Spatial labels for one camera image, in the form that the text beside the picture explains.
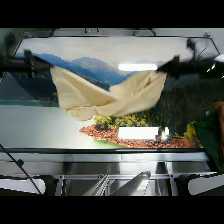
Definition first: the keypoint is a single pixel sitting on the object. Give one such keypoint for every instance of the cream shirt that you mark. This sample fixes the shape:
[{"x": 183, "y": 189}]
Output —
[{"x": 83, "y": 96}]

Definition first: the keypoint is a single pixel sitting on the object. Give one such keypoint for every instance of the green garment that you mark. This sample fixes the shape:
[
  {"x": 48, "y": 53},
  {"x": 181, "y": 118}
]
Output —
[{"x": 210, "y": 136}]

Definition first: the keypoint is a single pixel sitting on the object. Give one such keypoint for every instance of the silver frame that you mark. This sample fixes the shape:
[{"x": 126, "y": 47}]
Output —
[{"x": 100, "y": 161}]

